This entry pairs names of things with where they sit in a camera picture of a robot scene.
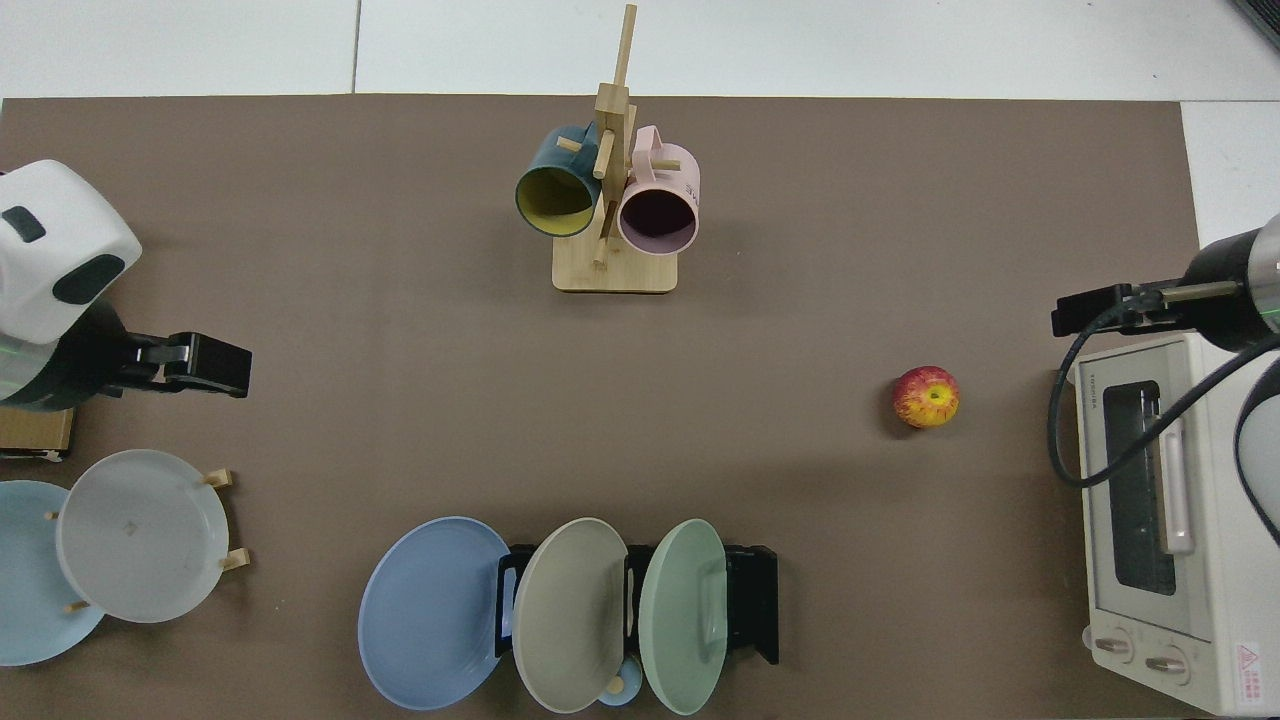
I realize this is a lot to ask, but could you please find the red yellow apple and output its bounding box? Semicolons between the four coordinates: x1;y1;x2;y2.
892;365;961;430

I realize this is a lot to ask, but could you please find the grey white plate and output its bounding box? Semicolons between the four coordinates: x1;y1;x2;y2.
56;449;230;625

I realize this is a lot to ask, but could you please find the light blue plate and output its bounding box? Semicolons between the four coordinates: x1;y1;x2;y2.
0;480;106;667

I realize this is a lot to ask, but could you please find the beige plate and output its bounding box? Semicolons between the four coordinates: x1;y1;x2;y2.
512;517;631;715

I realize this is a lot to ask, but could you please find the pale green plate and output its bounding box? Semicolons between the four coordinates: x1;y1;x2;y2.
639;518;729;717

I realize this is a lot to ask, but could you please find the black dish rack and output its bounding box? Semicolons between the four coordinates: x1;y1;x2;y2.
496;543;780;667

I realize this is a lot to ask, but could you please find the brown table cloth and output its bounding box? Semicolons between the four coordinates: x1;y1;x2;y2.
0;95;1201;720

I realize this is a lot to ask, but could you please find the pale toaster oven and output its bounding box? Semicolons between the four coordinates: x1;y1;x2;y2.
1075;332;1280;717

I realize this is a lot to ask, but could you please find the dark ribbed object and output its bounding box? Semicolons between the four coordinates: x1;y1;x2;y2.
1228;0;1280;51

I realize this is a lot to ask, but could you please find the dark teal cup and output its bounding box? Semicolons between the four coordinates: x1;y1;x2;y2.
515;124;604;239

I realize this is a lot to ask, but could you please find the wooden cup stand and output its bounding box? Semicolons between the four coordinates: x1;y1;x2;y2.
552;3;682;295

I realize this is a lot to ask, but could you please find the pink cup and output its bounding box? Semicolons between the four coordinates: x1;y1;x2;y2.
617;125;701;257

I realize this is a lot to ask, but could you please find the small blue round thing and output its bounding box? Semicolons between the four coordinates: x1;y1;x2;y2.
597;655;644;708

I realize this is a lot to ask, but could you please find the wire basket with wooden floor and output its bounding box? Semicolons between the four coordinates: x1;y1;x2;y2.
0;405;76;463

